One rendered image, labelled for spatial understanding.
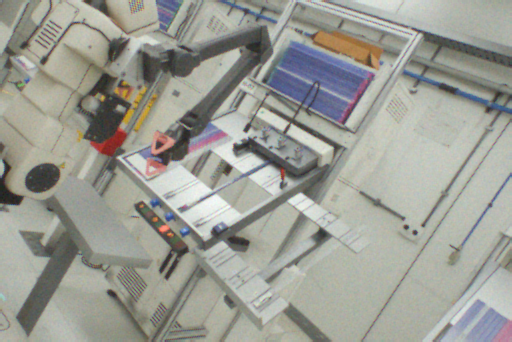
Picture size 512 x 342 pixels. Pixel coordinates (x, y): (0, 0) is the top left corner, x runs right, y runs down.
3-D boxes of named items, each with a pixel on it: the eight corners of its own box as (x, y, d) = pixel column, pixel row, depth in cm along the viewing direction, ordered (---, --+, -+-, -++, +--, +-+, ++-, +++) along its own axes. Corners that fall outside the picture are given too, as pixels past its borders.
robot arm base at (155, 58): (124, 39, 123) (150, 55, 118) (148, 34, 129) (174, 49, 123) (126, 67, 129) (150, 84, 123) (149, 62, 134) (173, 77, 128)
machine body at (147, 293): (167, 385, 195) (239, 268, 189) (97, 286, 236) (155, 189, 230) (249, 366, 247) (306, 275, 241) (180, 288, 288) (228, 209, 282)
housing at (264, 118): (319, 178, 203) (322, 154, 194) (251, 134, 232) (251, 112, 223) (330, 171, 207) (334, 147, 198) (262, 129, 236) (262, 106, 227)
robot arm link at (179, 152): (186, 114, 154) (202, 123, 149) (188, 140, 161) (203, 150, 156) (158, 126, 147) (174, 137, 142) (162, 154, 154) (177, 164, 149)
